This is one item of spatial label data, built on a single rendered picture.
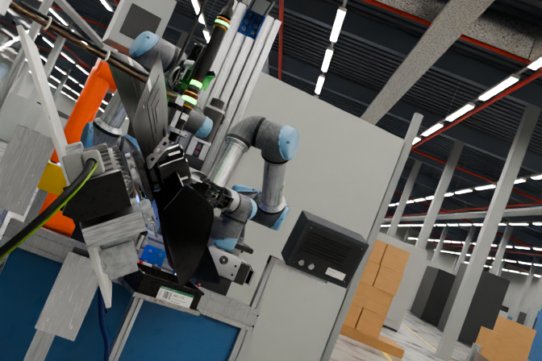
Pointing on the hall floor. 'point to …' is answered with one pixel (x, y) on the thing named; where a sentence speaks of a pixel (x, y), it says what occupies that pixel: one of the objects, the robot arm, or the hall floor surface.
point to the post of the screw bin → (124, 328)
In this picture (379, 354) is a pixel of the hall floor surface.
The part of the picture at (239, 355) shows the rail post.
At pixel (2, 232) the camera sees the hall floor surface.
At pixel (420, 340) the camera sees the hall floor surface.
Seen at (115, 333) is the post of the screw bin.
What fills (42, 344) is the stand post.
